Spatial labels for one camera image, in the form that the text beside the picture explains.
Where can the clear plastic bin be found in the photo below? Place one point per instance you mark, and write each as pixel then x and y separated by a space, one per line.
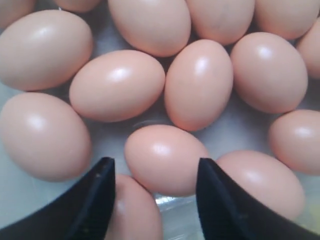
pixel 239 127

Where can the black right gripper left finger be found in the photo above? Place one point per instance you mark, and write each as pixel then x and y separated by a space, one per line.
pixel 81 213

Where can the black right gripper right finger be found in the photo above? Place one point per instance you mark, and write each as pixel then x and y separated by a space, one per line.
pixel 227 212

